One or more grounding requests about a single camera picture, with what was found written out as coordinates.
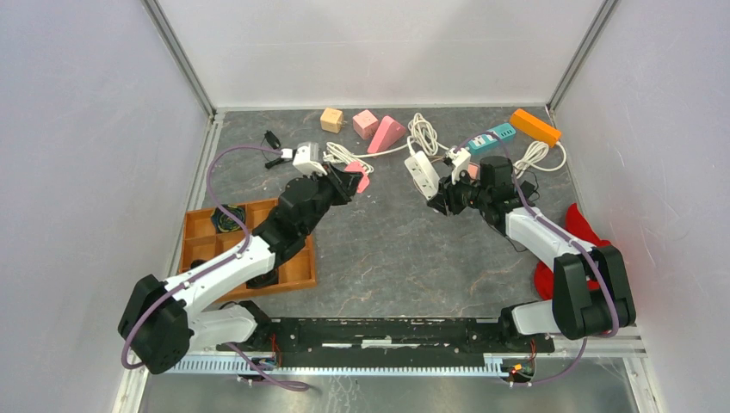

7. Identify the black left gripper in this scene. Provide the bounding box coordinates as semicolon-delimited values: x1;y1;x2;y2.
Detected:
300;161;363;237

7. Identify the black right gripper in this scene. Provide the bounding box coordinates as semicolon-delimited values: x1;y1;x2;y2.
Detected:
427;166;490;217

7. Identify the pink plug adapter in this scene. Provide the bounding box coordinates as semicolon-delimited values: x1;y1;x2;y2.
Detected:
344;161;370;194

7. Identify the white cable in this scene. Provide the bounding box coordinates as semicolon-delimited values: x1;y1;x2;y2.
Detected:
513;139;568;179
406;112;470;157
322;141;413;175

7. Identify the salmon usb charger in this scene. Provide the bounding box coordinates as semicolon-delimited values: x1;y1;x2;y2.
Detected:
467;163;480;180

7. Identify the pink cube adapter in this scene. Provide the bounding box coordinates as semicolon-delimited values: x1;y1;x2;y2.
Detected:
352;109;380;140

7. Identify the beige cube adapter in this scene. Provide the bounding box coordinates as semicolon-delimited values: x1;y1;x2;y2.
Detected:
320;108;344;133

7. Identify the pink triangular power strip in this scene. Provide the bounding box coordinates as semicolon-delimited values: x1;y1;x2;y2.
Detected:
367;115;405;157

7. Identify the teal power strip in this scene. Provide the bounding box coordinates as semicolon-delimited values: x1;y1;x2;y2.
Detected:
467;123;517;156

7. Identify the black power adapter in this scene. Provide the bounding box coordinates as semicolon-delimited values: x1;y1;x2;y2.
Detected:
519;181;538;200

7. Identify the orange power strip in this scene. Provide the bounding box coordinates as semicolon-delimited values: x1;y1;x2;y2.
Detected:
509;108;561;148

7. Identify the white power strip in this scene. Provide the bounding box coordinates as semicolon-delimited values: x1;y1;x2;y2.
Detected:
404;151;439;200

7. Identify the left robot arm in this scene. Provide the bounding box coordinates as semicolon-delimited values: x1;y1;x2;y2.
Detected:
118;163;364;374

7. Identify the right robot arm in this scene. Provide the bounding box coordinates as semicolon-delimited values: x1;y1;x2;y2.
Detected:
417;156;636;351

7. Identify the black rolled cloth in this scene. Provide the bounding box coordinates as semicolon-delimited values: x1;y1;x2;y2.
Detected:
210;204;246;234

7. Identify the red cloth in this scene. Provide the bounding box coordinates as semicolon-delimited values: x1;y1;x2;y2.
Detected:
533;203;611;300

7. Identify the orange wooden tray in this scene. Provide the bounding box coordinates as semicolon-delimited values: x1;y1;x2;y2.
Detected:
178;199;317;304

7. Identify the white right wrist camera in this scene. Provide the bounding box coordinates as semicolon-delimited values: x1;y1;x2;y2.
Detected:
445;147;471;184

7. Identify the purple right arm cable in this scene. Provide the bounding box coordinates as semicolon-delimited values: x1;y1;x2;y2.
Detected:
455;131;622;387

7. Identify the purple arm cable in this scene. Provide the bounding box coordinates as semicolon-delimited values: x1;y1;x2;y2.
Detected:
120;145;312;394
455;131;622;387

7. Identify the white coiled cable top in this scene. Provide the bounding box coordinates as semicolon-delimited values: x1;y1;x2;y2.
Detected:
513;139;568;179

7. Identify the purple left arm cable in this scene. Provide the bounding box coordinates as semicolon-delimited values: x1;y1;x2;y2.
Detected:
120;145;312;394

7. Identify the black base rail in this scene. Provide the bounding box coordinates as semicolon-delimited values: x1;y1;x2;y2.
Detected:
222;300;555;368

